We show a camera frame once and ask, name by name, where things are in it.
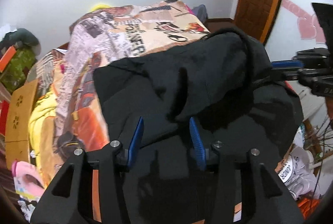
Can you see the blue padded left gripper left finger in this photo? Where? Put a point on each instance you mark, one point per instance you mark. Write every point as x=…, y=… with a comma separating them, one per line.
x=69, y=196

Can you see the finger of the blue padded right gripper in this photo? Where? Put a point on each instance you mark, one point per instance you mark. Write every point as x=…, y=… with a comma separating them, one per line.
x=287, y=64

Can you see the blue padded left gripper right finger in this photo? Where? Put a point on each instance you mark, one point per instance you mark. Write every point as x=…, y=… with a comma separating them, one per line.
x=265, y=198

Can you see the black zip hoodie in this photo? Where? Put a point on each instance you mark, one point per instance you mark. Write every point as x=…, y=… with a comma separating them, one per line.
x=222, y=80

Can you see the white sliding wardrobe door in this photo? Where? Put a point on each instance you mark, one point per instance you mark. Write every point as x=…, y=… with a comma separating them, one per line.
x=296, y=28

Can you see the pink plush toy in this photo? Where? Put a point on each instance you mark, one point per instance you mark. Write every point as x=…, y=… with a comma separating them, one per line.
x=27, y=180

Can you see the white printed plastic bag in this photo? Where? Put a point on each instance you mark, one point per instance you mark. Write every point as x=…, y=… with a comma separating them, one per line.
x=294, y=172

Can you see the bamboo folding lap table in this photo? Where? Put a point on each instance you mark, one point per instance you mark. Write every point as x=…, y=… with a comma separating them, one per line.
x=16, y=134

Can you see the yellow blanket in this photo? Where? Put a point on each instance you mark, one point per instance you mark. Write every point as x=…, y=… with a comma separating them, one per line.
x=41, y=130

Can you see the dark blue grey bag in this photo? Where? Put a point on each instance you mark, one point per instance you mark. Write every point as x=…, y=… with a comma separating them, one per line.
x=201, y=12

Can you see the red and white box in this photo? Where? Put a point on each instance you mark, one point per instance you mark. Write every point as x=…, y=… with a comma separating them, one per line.
x=3, y=116

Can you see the orange shoe box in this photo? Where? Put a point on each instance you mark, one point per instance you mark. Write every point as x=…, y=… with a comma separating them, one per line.
x=6, y=57

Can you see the newspaper print bed cover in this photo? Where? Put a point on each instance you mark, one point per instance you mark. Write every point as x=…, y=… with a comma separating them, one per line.
x=97, y=39

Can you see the yellow headboard cushion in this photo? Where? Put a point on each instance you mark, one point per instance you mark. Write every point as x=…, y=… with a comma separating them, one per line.
x=99, y=7

